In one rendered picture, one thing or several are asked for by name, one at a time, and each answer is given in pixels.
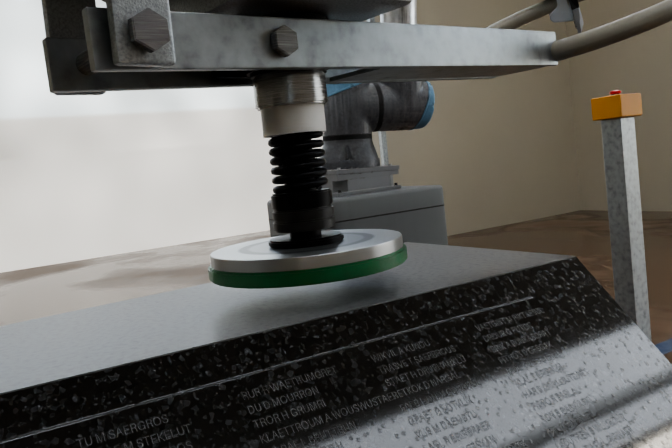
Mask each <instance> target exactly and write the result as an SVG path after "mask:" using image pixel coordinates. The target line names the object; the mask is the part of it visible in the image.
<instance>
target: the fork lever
mask: <svg viewBox="0 0 672 448"><path fill-rule="evenodd" d="M170 15H171V24H172V32H173V41H174V50H175V58H176V61H175V64H174V65H172V66H170V67H140V66H117V65H115V64H114V63H113V58H112V50H111V41H110V33H109V25H108V16H107V8H102V7H86V8H84V9H83V10H82V16H83V23H84V30H85V36H86V38H54V37H46V38H44V39H43V40H42V45H43V51H44V58H45V64H46V71H47V77H48V84H49V90H50V93H71V92H102V91H132V90H163V89H194V88H224V87H253V81H252V80H251V79H214V78H212V74H211V71H238V70H315V69H328V70H327V72H326V73H325V78H326V84H347V83H377V82H408V81H438V80H469V79H492V78H496V77H498V76H503V75H508V74H513V73H518V72H523V71H528V70H533V69H537V68H542V67H547V66H557V65H558V61H555V60H554V59H553V57H552V53H551V46H552V43H553V42H554V41H556V36H555V32H552V31H533V30H515V29H496V28H477V27H458V26H440V25H421V24H402V23H383V22H365V21H346V20H327V19H308V18H290V17H271V16H252V15H233V14H215V13H196V12H177V11H170ZM128 25H129V32H130V39H131V42H132V43H133V44H135V45H137V46H139V47H140V48H142V49H144V50H146V51H147V52H149V53H152V52H154V51H156V50H157V49H159V48H160V47H162V46H163V45H165V44H166V43H168V42H169V41H170V36H169V29H168V22H167V19H166V18H164V17H163V16H161V15H159V14H158V13H156V12H155V11H153V10H151V9H150V8H146V9H145V10H143V11H141V12H140V13H138V14H136V15H135V16H133V17H132V18H130V19H128Z"/></svg>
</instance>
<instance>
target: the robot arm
mask: <svg viewBox="0 0 672 448"><path fill-rule="evenodd" d="M568 1H569V5H568V3H567V0H557V4H558V5H557V8H556V9H555V10H553V11H552V12H551V13H550V14H549V16H550V20H551V21H552V22H554V23H558V22H567V21H574V24H575V28H576V29H577V31H578V34H579V33H581V32H582V28H583V23H584V22H583V18H582V15H581V11H580V7H579V3H578V0H568ZM380 22H383V23H402V24H417V0H412V2H410V3H409V4H408V5H406V6H404V7H401V8H399V9H396V10H393V11H390V12H387V13H384V14H381V15H380ZM326 88H327V98H328V102H327V103H326V105H324V113H325V122H326V132H323V135H322V136H323V141H324V145H323V146H322V149H324V151H325V154H324V155H323V156H321V157H319V158H324V159H325V160H326V164H325V165H324V166H320V167H324V168H326V170H337V168H341V169H356V168H370V167H379V166H380V158H378V155H377V152H376V149H375V147H374V144H373V141H372V132H379V131H399V130H413V129H420V128H423V127H425V126H426V125H427V124H428V123H429V121H430V120H431V118H432V115H433V112H434V104H435V94H434V89H433V87H432V85H431V83H430V82H428V81H408V82H377V83H347V84H326Z"/></svg>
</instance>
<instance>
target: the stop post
mask: <svg viewBox="0 0 672 448"><path fill-rule="evenodd" d="M591 109H592V120H593V121H598V120H601V130H602V142H603V155H604V167H605V179H606V192H607V204H608V217H609V229H610V242H611V254H612V266H613V279H614V291H615V301H616V302H617V303H618V304H619V306H620V307H621V308H622V309H623V310H624V311H625V312H626V313H627V315H628V316H629V317H630V318H631V319H632V320H633V321H634V322H635V324H636V325H637V326H638V327H639V328H640V329H641V330H642V332H643V333H644V334H645V335H646V336H647V337H648V338H649V339H650V341H651V342H652V339H651V327H650V314H649V301H648V288H647V275H646V262H645V249H644V237H643V224H642V211H641V198H640V185H639V172H638V159H637V146H636V134H635V121H634V117H635V116H641V115H642V114H643V113H642V100H641V93H628V94H620V93H617V94H611V95H610V96H604V97H598V98H592V99H591Z"/></svg>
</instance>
